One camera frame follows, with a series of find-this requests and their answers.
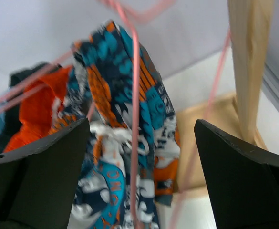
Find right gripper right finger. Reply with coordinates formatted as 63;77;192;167
195;126;279;229

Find patterned colourful shorts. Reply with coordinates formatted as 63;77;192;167
50;21;180;229

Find wooden clothes rack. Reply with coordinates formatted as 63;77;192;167
177;0;274;191

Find dark navy shorts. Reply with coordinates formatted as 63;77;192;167
0;65;69;153

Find pink hanger orange shorts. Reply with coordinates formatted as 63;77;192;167
0;47;76;113

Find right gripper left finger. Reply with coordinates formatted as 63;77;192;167
0;119;90;229

